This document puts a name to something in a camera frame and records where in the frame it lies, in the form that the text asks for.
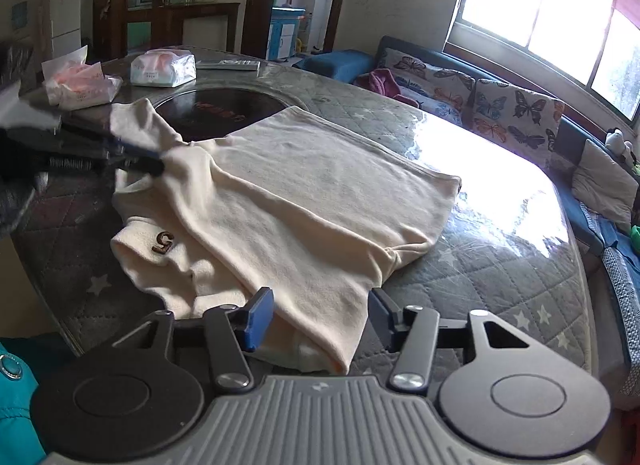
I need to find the cream sweater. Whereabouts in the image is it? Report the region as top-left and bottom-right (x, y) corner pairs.
(109, 97), (462, 376)

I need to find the panda plush toy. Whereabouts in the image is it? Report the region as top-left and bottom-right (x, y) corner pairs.
(604, 128), (639, 168)

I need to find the teal jacket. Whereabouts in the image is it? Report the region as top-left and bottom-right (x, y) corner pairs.
(0, 337), (77, 465)

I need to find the white blue tissue pack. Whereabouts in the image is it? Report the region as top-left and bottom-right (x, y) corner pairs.
(129, 49), (198, 88)

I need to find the grey remote control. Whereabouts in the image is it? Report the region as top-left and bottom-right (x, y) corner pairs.
(195, 58), (262, 72)

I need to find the blue patterned blanket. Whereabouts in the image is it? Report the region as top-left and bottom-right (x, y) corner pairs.
(599, 244), (640, 397)

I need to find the dark wooden cabinet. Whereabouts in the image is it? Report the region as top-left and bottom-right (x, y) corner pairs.
(92, 0), (241, 62)

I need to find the white pink tissue pack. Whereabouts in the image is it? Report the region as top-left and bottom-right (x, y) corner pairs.
(41, 45), (124, 111)

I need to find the grey cushion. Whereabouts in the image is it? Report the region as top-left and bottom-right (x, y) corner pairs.
(570, 138), (634, 231)

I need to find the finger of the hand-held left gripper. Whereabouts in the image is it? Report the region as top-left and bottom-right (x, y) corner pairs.
(47, 152), (167, 178)
(59, 121), (168, 168)

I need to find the dark round glass hob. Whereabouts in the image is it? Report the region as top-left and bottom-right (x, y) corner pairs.
(151, 87), (301, 144)

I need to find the blue cushion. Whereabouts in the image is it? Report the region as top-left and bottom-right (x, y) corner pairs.
(292, 49), (377, 86)

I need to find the small blue cabinet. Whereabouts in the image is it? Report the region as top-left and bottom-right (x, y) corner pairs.
(267, 7), (307, 62)

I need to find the window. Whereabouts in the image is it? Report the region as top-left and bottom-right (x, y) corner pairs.
(444, 0), (640, 122)

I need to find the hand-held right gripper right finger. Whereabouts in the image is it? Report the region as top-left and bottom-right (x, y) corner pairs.
(368, 287), (531, 393)

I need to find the grey quilted star table cover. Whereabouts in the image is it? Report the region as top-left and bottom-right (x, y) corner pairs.
(12, 47), (594, 387)

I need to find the magenta cloth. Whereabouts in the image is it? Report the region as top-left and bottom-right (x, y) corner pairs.
(353, 69), (421, 108)

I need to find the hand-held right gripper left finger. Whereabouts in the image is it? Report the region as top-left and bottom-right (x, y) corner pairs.
(112, 287), (275, 394)

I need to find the white refrigerator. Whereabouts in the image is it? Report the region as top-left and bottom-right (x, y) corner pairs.
(48, 0), (84, 60)

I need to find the blue sofa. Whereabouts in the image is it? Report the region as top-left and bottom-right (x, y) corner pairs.
(292, 35), (640, 396)

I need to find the butterfly print cushion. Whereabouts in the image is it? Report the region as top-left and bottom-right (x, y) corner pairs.
(469, 78), (566, 156)
(377, 47), (476, 128)

